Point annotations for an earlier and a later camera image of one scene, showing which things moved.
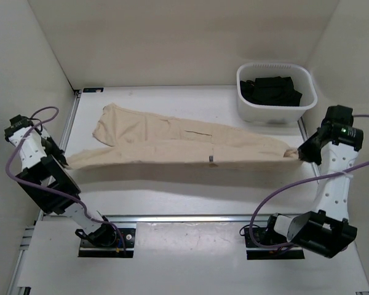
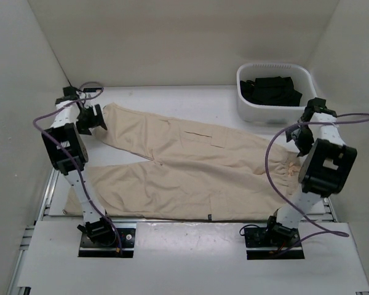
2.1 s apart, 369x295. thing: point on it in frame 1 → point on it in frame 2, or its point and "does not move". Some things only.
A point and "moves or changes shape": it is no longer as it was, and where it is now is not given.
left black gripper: (58, 153) → (96, 121)
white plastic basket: (302, 83) does not move
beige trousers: (130, 139) moves or changes shape
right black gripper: (306, 155) → (304, 147)
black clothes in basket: (271, 91) does not move
